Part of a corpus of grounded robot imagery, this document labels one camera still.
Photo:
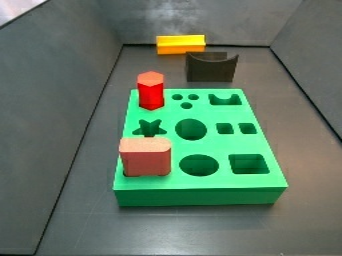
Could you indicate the black curved cradle fixture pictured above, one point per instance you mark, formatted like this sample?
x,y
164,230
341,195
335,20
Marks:
x,y
210,66

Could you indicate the pink rounded rectangular block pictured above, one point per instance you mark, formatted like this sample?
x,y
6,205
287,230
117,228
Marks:
x,y
146,156

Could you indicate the yellow star prism block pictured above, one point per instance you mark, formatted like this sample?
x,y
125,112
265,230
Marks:
x,y
178,44

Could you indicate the green shape sorter board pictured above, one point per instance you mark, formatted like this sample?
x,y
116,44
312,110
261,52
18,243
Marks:
x,y
223,162

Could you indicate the red hexagonal prism block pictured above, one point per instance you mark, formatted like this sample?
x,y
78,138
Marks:
x,y
150,89

